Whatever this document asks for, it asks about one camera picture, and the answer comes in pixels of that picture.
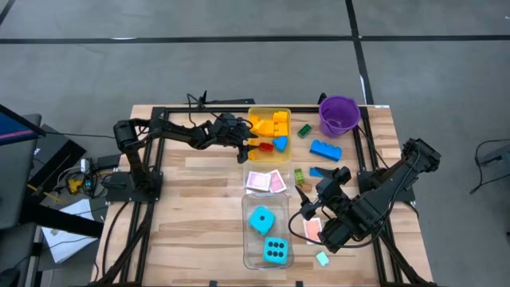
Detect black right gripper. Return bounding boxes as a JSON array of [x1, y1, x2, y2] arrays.
[[294, 166, 355, 224]]

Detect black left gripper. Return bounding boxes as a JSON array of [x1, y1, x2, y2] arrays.
[[212, 112, 251, 164]]

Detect teal foam die black dots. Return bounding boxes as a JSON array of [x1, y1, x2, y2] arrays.
[[248, 205, 277, 237], [262, 236, 289, 265]]

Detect small clear plastic container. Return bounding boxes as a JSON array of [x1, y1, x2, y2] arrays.
[[243, 160, 296, 197]]

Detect large blue toy block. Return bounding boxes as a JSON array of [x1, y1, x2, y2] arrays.
[[308, 139, 343, 163]]

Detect large clear plastic container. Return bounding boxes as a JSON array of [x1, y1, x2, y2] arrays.
[[241, 192, 296, 271]]

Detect purple plastic bucket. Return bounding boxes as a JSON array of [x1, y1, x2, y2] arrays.
[[318, 95, 362, 140]]

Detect black power adapter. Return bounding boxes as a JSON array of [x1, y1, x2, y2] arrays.
[[96, 154, 122, 169]]

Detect white paper sheets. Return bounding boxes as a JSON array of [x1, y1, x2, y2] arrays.
[[41, 198, 100, 265]]

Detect black equipment stand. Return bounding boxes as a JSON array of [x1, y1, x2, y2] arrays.
[[0, 113, 105, 287]]

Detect dark computer monitor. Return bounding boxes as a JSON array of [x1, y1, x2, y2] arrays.
[[0, 103, 45, 147]]

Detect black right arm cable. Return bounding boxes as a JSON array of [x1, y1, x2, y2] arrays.
[[288, 210, 386, 250]]

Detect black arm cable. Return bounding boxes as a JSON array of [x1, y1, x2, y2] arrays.
[[288, 210, 386, 250], [185, 92, 224, 120]]

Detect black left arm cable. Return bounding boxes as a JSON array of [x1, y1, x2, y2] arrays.
[[185, 92, 224, 120]]

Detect black aluminium table frame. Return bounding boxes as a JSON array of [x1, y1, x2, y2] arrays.
[[90, 104, 436, 287]]

